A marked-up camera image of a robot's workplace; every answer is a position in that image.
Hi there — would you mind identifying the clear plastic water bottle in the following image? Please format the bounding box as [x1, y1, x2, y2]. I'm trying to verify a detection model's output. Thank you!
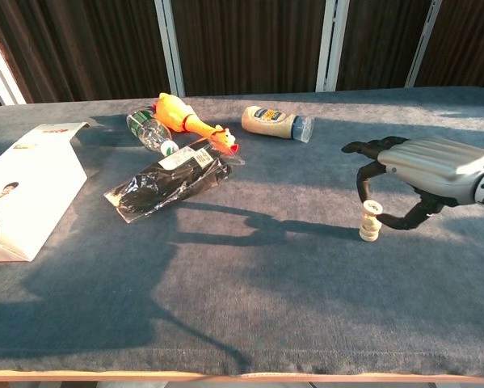
[126, 107, 181, 157]

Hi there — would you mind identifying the black item in plastic bag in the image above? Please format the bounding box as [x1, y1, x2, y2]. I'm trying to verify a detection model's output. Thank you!
[103, 139, 246, 224]

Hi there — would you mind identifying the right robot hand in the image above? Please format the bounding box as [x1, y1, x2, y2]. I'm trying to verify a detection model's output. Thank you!
[341, 136, 484, 231]

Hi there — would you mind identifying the white partition frame post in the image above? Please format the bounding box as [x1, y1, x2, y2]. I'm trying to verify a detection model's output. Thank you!
[154, 0, 186, 98]
[402, 0, 443, 89]
[0, 19, 27, 107]
[314, 0, 350, 92]

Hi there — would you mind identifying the white carton box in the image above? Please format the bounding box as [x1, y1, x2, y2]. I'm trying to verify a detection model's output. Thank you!
[0, 122, 91, 264]

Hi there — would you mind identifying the yellow rubber chicken toy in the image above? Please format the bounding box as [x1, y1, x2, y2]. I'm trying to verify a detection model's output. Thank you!
[151, 91, 241, 155]

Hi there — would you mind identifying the mayonnaise squeeze bottle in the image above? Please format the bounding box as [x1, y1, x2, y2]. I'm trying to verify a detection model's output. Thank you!
[241, 104, 315, 143]

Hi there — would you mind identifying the dark brown partition panel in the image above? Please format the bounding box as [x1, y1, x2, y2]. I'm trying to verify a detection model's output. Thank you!
[0, 0, 174, 110]
[336, 0, 432, 91]
[170, 0, 327, 97]
[415, 0, 484, 88]

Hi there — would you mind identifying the blue grey table cloth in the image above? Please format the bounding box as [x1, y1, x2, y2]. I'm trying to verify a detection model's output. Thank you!
[0, 85, 484, 379]

